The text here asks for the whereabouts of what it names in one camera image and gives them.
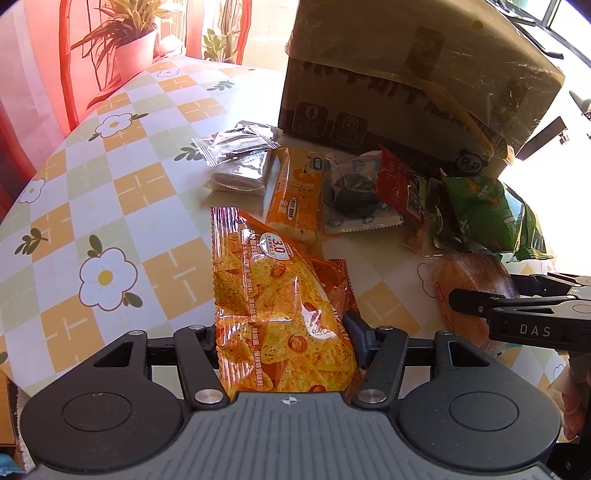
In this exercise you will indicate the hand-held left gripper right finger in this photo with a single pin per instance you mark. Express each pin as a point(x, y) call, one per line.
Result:
point(356, 330)

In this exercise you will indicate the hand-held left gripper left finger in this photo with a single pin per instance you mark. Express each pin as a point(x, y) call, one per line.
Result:
point(194, 350)

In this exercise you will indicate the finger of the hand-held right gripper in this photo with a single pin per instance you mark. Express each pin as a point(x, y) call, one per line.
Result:
point(531, 323)
point(577, 286)

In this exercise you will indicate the bread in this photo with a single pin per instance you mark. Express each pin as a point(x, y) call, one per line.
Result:
point(466, 277)

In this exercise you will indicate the orange tortilla chips packet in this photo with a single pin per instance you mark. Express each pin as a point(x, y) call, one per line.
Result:
point(268, 286)

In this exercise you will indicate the translucent red snack packet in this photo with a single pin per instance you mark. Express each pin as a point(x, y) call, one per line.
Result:
point(399, 184)

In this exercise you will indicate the brown cardboard box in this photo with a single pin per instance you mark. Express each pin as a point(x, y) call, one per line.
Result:
point(369, 92)

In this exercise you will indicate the person's right hand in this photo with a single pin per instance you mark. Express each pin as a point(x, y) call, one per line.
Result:
point(575, 406)

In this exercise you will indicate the dark green snack packet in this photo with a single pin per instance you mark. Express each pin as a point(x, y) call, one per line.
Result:
point(443, 221)

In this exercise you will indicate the black cookie clear packet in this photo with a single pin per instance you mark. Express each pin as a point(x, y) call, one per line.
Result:
point(355, 194)

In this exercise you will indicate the orange cracker packet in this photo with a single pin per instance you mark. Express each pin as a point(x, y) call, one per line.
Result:
point(295, 194)

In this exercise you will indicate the white cake packet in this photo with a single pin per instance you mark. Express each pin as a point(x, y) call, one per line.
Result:
point(240, 177)

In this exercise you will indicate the clear silver snack packet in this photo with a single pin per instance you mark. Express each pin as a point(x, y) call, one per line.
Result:
point(235, 143)

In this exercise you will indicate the window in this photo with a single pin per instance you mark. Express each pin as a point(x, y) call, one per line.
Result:
point(549, 18)

